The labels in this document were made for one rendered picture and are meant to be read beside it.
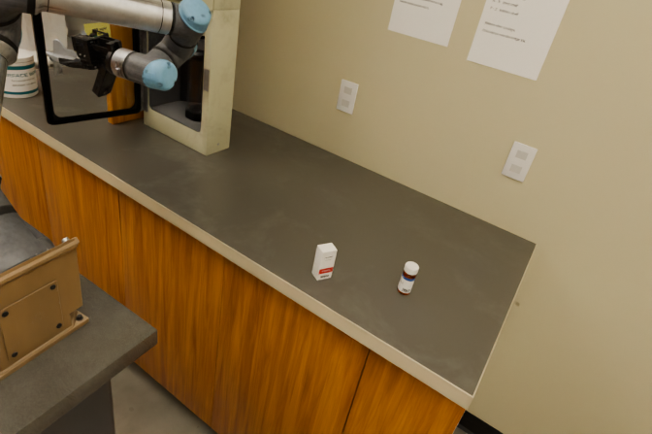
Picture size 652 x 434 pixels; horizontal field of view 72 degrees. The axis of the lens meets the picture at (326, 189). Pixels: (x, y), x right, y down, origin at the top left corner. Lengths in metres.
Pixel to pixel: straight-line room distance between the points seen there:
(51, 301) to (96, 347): 0.12
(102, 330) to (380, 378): 0.60
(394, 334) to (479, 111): 0.78
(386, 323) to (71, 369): 0.62
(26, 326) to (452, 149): 1.24
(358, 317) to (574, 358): 0.95
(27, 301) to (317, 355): 0.66
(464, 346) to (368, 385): 0.25
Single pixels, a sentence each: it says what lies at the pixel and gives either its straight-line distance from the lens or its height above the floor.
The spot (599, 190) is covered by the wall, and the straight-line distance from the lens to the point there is 1.51.
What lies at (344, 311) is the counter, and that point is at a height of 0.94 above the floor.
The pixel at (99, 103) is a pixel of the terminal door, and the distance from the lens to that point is 1.68.
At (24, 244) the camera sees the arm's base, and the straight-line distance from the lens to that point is 0.85.
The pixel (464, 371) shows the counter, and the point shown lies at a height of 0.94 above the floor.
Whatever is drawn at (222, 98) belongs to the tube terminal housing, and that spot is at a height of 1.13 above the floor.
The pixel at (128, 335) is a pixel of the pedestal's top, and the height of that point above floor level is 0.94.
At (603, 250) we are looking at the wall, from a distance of 1.59.
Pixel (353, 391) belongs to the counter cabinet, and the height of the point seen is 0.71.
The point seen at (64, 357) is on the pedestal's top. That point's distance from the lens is 0.96.
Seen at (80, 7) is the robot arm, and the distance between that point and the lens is 1.12.
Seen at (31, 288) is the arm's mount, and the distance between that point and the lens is 0.88.
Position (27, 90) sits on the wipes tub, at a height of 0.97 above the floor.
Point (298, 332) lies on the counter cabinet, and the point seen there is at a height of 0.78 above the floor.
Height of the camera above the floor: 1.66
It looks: 29 degrees down
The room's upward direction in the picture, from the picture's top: 12 degrees clockwise
